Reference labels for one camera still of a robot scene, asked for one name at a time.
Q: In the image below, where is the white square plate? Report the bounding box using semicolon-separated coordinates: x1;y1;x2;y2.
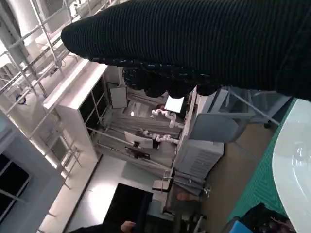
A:
272;98;311;233

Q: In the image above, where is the white flat panel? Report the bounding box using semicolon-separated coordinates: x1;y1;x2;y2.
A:
109;86;127;109

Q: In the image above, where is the computer monitor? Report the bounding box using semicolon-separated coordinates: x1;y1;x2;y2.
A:
164;96;185;114
123;131;154;149

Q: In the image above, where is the large black screen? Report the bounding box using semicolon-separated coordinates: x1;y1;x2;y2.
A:
102;183;155;233

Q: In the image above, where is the grey office chair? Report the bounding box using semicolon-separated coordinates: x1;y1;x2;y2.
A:
191;86;281;144

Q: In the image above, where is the metal scaffold frame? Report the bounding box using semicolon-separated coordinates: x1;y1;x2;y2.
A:
0;0;82;190

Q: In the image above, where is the white glass-door cabinet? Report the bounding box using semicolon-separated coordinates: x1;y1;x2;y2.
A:
43;59;109;168

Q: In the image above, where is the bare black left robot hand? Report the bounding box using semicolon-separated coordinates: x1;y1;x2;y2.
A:
225;202;297;233

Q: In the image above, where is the green cutting mat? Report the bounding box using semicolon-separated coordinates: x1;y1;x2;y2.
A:
227;97;311;233

